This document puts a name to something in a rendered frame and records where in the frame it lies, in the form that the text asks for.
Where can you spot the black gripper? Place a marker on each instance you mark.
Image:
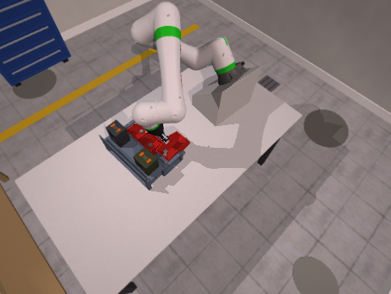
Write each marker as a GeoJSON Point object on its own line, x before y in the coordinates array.
{"type": "Point", "coordinates": [163, 136]}

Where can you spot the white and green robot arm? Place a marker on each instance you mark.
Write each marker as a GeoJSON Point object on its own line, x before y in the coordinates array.
{"type": "Point", "coordinates": [171, 109]}

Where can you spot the red bin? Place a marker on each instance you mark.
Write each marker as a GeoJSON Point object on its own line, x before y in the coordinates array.
{"type": "Point", "coordinates": [156, 142]}
{"type": "Point", "coordinates": [176, 143]}
{"type": "Point", "coordinates": [134, 131]}

